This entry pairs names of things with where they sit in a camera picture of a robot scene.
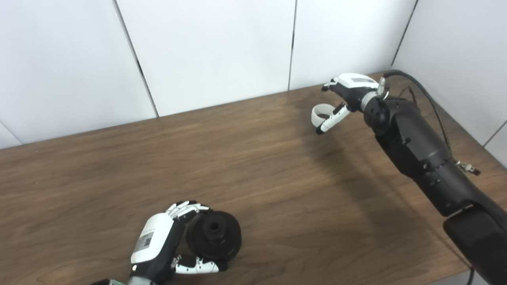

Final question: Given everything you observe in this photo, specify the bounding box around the white and black left hand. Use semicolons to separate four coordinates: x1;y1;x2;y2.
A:
130;201;228;283

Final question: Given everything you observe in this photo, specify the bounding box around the white and black right hand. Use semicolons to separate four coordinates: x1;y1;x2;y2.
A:
316;73;381;135

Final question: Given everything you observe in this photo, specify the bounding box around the white toothed ring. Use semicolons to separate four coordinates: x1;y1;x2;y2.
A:
311;104;337;128

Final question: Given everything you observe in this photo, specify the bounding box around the round black part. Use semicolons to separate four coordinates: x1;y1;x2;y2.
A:
185;211;242;262

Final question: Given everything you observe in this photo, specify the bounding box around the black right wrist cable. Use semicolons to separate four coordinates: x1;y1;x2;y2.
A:
378;70;453;153

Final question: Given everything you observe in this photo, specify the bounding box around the thin right arm wire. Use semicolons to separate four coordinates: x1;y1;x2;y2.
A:
398;86;481;176

